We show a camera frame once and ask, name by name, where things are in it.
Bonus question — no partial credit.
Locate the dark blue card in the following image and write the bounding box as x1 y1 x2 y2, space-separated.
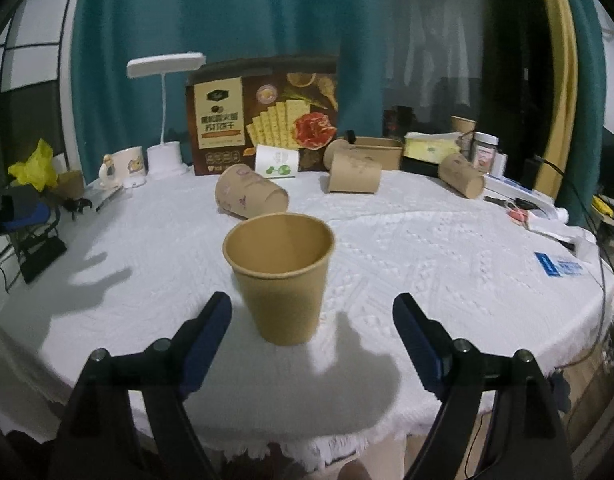
534 251 560 277

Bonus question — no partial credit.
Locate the plain brown paper cup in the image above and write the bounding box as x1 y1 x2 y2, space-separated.
222 213 336 346

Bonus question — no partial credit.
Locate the jar with white lid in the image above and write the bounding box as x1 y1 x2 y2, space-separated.
471 131 500 177

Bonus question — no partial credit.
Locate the black hair claw clip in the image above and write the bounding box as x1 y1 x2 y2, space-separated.
62 195 94 222

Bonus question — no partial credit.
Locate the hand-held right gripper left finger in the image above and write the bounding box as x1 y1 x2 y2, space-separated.
49 291 234 480

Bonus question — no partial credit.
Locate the yellow tissue box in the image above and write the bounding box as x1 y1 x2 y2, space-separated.
403 131 462 162

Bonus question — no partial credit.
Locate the white mug with duck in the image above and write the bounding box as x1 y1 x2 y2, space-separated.
98 146 148 189

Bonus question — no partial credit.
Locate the small white green packet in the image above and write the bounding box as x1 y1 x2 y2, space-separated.
254 144 301 180

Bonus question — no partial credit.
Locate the yellow plastic bag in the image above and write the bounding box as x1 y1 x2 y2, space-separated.
8 139 68 193

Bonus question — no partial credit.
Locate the white tablecloth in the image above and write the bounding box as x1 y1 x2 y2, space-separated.
0 165 614 472

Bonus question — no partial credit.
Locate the brown paper cup faint print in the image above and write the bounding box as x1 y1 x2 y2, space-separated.
328 152 382 194

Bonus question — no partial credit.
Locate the brown paper cup purple print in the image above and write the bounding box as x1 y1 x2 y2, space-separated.
215 163 290 220

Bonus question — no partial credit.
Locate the black stand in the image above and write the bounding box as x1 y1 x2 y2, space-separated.
7 220 68 285

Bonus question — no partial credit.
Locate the brown cracker box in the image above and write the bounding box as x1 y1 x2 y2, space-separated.
186 55 340 177

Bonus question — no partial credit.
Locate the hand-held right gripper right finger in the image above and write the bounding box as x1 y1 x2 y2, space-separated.
392 293 575 480

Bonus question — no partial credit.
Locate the white desk lamp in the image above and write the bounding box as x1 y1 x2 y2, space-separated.
126 51 207 181

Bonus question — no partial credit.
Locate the white power strip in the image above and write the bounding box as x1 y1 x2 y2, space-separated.
484 175 572 223

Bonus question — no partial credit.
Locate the brown cardboard tray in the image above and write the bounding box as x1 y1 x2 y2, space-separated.
348 136 405 171

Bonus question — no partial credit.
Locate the yellow wooden frame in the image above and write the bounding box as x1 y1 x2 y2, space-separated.
533 0 578 198

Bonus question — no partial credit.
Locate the teal curtain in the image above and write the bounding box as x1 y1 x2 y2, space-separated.
69 0 388 186
556 0 608 228

